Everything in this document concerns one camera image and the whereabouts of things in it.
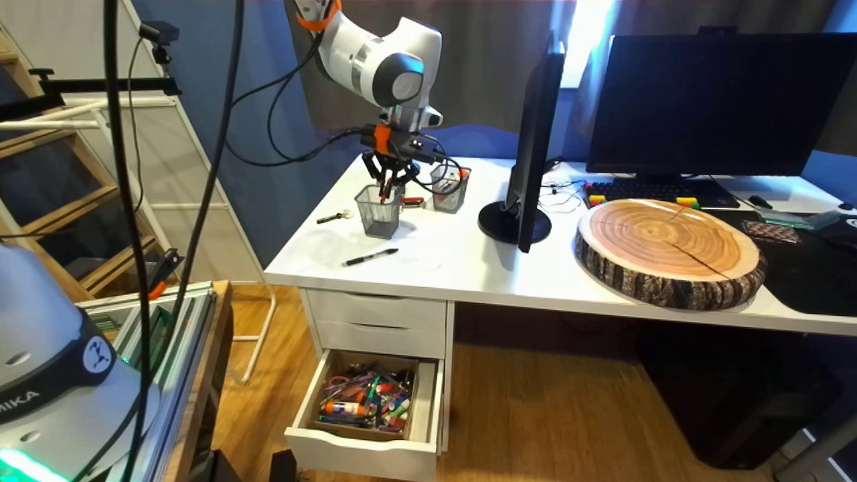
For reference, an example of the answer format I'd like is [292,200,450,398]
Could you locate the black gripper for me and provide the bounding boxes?
[359,117,450,204]

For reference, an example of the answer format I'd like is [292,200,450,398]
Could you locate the black pen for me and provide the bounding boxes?
[341,247,401,271]

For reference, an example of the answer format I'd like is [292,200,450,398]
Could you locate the white robot base with label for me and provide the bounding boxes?
[0,242,166,482]

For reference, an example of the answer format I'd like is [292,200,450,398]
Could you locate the dark mesh pen holder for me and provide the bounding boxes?
[352,181,408,242]

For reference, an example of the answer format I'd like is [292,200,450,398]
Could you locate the mesh holder with pens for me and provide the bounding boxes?
[430,164,475,218]

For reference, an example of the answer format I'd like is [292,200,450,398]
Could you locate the pile of coloured pens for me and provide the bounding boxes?
[316,359,419,440]

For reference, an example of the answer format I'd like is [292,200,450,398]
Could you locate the thin black monitor on stand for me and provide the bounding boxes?
[478,47,567,254]

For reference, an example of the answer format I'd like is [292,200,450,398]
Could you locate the closed white drawer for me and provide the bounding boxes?
[306,290,450,359]

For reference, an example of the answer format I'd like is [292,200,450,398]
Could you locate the white desk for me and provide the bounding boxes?
[263,151,857,482]

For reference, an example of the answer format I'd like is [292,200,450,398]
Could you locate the open white drawer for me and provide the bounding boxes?
[282,345,450,482]

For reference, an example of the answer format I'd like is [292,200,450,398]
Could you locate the glue stick with orange cap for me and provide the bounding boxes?
[321,398,371,420]

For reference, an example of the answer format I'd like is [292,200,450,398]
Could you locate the orange and black clamp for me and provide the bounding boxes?
[136,248,188,302]

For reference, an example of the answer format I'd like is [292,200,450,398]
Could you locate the black keyboard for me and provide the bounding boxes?
[585,173,744,212]

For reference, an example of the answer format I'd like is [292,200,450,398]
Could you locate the wooden cart with green items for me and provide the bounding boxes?
[77,278,237,482]

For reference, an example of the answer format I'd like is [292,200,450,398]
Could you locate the round wood slice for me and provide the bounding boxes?
[573,195,768,313]

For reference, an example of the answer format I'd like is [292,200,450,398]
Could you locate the large black monitor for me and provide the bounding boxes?
[585,30,857,180]

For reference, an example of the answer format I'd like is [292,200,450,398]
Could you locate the wooden shelf rack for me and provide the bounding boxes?
[0,25,182,302]

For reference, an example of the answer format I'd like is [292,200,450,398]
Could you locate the orange strap on arm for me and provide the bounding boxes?
[292,0,345,38]

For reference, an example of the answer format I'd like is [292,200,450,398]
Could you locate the thin black hanging cable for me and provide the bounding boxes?
[71,0,249,482]

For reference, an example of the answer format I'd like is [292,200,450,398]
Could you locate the white metal frame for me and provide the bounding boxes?
[0,90,282,386]

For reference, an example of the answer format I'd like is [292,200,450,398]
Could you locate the thick black hanging cable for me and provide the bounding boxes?
[99,0,156,482]

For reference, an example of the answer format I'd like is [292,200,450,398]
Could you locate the black camera on stand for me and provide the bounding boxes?
[136,18,182,68]

